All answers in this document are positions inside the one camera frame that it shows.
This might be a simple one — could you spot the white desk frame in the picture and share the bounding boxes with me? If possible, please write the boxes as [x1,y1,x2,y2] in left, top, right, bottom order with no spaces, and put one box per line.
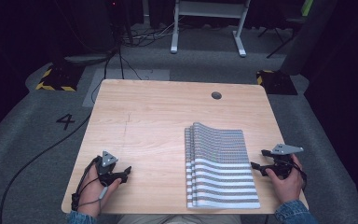
[170,0,253,58]

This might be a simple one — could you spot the black yellow striped base plate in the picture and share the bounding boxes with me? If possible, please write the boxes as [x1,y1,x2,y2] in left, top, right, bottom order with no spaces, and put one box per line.
[34,63,86,92]
[255,69,298,96]

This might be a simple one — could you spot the long black floor cable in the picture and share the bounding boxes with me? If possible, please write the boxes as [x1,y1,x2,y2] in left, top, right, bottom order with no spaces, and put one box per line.
[0,49,125,224]

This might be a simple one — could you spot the grey white striped folded towel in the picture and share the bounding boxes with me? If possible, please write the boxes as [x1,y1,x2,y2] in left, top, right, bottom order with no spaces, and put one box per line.
[184,121,261,210]

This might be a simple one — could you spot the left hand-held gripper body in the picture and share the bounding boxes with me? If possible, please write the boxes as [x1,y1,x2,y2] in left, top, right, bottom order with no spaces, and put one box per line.
[94,150,123,187]

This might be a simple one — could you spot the grey wrist strap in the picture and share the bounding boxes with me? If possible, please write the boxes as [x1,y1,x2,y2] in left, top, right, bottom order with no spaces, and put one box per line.
[76,186,109,210]

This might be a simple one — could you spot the person's right hand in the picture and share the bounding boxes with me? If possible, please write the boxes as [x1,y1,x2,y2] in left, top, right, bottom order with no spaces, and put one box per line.
[265,153,305,206]

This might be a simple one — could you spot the person's left hand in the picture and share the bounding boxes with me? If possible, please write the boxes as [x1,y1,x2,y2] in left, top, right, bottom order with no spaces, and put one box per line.
[76,161,122,218]

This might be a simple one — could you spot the black chair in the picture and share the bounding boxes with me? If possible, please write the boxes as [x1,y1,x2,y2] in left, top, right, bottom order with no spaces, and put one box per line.
[256,0,315,60]

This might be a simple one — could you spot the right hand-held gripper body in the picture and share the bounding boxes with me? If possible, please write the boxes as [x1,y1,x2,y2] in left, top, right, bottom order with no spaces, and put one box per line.
[266,143,305,180]

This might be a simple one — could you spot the bundle of floor cables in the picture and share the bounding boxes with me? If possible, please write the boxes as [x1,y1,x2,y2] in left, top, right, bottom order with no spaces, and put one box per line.
[120,18,185,49]

